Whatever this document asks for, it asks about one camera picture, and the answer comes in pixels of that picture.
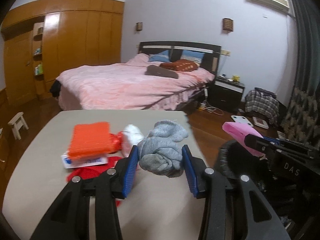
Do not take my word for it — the pink sponge block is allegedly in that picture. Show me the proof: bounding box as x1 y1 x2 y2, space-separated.
222 122 265 157

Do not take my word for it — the red fleece glove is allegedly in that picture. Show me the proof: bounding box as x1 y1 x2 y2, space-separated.
66 156 126 208

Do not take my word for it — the red plastic bag ball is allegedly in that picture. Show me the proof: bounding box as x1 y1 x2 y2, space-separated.
110 131 123 153

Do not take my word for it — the grey sock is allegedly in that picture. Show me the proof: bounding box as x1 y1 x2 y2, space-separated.
137 120 188 178

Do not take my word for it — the white plastic bag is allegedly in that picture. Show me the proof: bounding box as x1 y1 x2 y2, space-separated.
121 124 144 158

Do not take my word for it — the black lined trash bin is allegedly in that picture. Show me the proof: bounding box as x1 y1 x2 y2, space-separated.
214 140 319 239

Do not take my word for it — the pink white box on floor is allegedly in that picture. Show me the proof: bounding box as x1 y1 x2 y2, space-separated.
252 116 269 129

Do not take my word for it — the green patterned curtain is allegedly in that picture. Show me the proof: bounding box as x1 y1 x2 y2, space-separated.
281 0 319 147

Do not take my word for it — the white bathroom scale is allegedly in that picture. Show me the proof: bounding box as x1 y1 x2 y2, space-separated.
231 115 253 127

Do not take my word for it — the plaid shirt on chair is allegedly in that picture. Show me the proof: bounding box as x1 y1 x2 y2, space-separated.
245 88 279 125

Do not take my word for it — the dark bedside table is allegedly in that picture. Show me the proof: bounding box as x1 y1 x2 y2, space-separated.
208 77 245 113

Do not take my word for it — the yellow plush toy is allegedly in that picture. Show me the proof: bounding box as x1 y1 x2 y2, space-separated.
232 75 240 82

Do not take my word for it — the black wooden headboard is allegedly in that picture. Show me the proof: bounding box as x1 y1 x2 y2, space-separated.
138 41 221 75

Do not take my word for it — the small white wooden stool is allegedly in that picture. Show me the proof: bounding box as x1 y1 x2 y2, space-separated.
8 112 29 140

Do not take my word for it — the right blue pillow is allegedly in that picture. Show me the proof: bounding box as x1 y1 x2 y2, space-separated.
180 50 205 64

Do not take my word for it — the blue pillow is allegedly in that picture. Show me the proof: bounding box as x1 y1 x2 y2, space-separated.
180 50 205 64
149 50 170 63

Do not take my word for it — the red dotted cushion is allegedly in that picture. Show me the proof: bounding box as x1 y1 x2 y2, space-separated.
159 59 200 72

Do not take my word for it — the wooden side cabinet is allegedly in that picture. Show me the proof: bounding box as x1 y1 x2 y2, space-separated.
1 88 15 181

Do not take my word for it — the left blue pillow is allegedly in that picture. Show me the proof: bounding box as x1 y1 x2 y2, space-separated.
149 50 170 63

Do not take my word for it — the brown cushion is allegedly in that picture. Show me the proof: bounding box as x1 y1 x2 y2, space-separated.
144 65 178 79

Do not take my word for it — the bed with pink quilt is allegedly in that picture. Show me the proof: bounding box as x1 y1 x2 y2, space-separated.
56 53 215 111

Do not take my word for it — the wooden wardrobe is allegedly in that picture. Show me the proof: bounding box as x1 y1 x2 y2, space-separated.
1 0 124 106

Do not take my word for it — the white charging cable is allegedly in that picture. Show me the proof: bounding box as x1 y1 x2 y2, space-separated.
198 87 225 117

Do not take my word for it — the right wall lamp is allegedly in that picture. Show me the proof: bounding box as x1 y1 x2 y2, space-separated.
222 18 234 34

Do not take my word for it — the wall lamp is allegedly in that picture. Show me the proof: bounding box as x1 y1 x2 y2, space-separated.
222 18 234 34
136 22 143 32

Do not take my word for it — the left wall lamp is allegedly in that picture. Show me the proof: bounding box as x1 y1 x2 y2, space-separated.
136 22 143 32

